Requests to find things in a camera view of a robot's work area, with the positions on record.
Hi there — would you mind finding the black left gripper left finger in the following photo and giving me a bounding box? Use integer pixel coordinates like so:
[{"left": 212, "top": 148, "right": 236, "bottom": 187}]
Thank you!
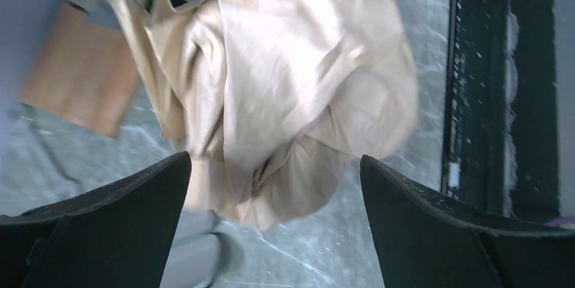
[{"left": 1, "top": 152, "right": 191, "bottom": 287}]

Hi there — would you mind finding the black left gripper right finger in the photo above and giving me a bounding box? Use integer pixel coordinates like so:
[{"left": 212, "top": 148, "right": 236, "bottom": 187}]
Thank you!
[{"left": 360, "top": 155, "right": 574, "bottom": 287}]

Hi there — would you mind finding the brown plywood board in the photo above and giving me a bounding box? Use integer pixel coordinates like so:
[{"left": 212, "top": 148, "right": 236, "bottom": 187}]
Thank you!
[{"left": 19, "top": 0, "right": 139, "bottom": 137}]

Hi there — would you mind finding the beige black folding umbrella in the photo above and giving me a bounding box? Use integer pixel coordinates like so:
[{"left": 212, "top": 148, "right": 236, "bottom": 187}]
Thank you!
[{"left": 109, "top": 0, "right": 418, "bottom": 230}]

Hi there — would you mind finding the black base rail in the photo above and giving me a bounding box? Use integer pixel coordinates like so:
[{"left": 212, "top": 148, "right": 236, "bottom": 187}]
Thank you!
[{"left": 440, "top": 0, "right": 560, "bottom": 223}]

